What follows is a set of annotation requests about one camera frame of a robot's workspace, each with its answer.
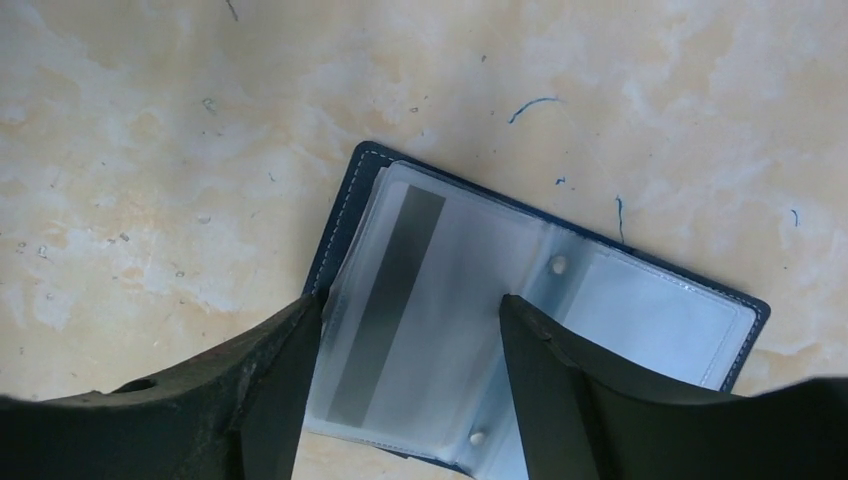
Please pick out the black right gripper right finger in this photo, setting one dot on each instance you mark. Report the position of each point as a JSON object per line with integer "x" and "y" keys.
{"x": 585, "y": 412}

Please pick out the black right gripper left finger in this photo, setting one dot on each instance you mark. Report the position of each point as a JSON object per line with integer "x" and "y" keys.
{"x": 234, "y": 411}

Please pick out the navy blue card holder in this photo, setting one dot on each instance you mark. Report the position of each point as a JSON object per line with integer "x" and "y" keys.
{"x": 653, "y": 313}

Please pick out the white card in holder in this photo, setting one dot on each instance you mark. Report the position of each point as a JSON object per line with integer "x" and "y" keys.
{"x": 414, "y": 327}

